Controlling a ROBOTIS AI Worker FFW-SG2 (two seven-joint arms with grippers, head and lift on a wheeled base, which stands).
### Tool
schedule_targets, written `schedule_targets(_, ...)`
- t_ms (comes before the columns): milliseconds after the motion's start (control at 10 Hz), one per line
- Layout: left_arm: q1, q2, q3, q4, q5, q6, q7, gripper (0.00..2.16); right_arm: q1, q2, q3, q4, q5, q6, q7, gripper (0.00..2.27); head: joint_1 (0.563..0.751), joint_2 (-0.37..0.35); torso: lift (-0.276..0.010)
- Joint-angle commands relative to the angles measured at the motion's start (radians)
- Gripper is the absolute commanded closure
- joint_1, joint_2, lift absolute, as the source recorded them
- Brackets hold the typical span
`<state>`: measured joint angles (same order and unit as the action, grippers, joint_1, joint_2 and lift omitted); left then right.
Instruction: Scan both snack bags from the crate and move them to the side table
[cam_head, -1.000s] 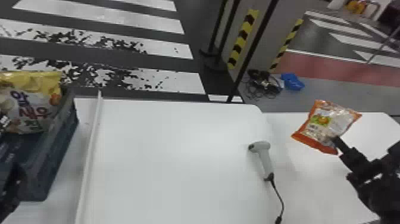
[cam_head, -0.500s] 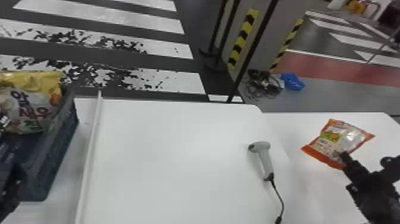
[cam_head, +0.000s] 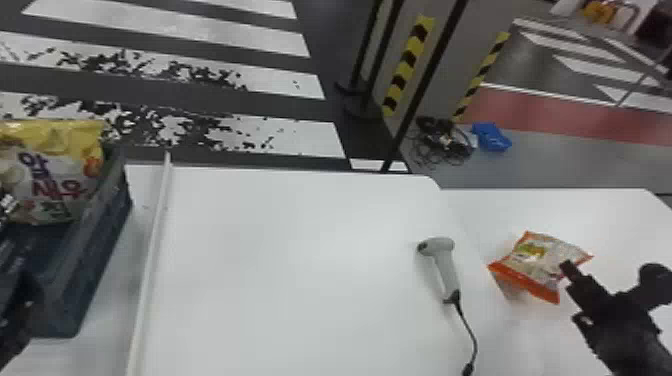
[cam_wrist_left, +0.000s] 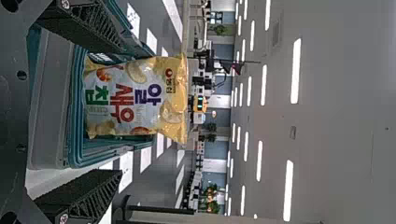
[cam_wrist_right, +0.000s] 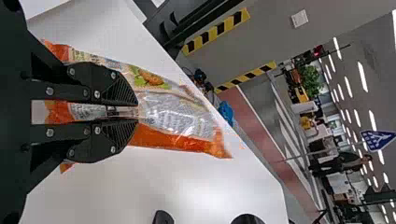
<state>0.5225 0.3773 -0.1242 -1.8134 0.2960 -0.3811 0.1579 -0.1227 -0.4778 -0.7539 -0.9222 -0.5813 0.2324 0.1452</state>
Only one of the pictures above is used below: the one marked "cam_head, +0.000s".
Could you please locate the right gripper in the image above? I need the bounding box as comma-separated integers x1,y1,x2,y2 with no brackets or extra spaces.
558,259,672,376

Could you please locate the orange snack packet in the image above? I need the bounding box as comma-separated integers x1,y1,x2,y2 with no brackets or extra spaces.
486,230,595,306

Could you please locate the hand scanner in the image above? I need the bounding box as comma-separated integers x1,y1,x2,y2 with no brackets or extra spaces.
416,236,480,376

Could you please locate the blue box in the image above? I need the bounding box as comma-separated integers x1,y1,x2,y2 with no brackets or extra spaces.
470,121,514,154

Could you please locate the blue basket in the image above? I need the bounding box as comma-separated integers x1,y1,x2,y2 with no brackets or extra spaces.
0,147,134,363

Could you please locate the yellow cereal bag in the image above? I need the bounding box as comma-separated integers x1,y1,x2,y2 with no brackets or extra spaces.
0,118,107,227

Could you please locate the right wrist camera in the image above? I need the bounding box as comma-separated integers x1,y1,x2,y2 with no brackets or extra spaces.
636,262,672,312

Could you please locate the black cable bundle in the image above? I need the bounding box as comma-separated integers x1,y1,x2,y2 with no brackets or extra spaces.
409,115,476,168

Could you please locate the yellow black striped post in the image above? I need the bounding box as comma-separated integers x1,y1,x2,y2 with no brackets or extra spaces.
451,30,512,123
381,15,437,118

